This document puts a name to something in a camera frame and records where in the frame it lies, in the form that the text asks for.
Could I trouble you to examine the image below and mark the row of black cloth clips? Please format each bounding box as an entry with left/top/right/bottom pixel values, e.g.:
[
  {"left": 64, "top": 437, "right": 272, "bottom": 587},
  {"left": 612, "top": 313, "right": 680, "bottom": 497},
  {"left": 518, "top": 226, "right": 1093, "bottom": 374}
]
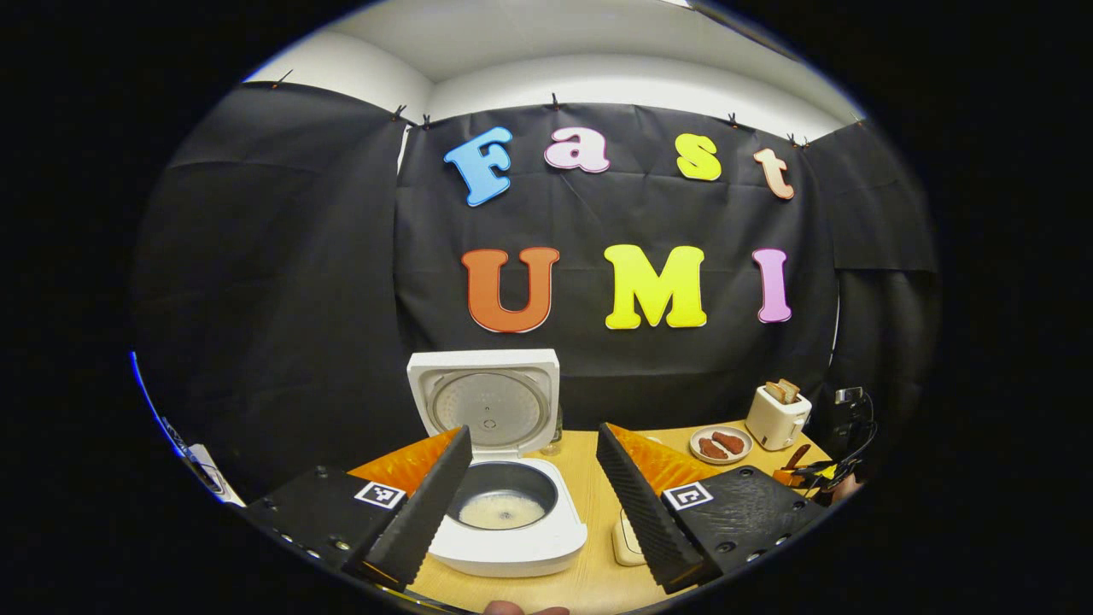
[{"left": 273, "top": 70, "right": 863, "bottom": 148}]

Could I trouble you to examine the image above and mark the round white plate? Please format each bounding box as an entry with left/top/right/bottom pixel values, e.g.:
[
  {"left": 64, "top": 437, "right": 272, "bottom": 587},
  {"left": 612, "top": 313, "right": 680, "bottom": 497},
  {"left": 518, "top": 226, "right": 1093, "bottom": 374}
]
[{"left": 689, "top": 425, "right": 754, "bottom": 465}]

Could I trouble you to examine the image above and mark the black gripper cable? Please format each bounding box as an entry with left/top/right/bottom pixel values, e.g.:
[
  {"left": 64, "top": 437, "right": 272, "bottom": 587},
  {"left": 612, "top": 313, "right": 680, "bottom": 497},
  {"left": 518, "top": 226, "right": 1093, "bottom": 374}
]
[{"left": 803, "top": 393, "right": 879, "bottom": 501}]

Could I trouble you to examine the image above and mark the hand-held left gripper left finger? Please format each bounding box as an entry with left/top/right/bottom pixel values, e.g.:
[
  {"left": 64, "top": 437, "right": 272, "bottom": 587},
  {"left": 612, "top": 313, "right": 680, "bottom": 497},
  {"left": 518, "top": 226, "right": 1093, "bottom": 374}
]
[{"left": 243, "top": 425, "right": 473, "bottom": 590}]

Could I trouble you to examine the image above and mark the black backdrop cloth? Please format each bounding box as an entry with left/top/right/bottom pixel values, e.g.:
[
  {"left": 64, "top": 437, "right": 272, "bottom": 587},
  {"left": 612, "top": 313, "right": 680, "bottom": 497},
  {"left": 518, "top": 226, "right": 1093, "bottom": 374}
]
[{"left": 132, "top": 81, "right": 944, "bottom": 501}]

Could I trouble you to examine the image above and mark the white rice cooker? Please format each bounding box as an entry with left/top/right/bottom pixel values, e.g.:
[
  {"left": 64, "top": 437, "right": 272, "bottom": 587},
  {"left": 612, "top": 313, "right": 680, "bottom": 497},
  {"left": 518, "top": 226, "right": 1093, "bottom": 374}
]
[{"left": 406, "top": 348, "right": 588, "bottom": 577}]

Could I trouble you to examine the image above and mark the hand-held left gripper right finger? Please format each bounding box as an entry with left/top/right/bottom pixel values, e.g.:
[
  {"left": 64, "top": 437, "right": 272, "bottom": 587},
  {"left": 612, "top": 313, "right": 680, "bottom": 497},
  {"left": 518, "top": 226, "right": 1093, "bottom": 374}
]
[{"left": 596, "top": 423, "right": 829, "bottom": 595}]

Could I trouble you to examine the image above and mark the white toaster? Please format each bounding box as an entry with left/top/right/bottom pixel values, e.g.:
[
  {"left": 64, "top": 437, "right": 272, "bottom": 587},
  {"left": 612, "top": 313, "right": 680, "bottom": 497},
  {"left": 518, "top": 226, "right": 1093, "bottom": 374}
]
[{"left": 745, "top": 380, "right": 812, "bottom": 452}]

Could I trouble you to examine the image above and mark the clear container of rice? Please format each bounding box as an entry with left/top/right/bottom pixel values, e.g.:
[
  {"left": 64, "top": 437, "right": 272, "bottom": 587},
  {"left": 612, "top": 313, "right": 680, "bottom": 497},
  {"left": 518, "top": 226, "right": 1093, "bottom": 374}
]
[{"left": 612, "top": 511, "right": 650, "bottom": 566}]

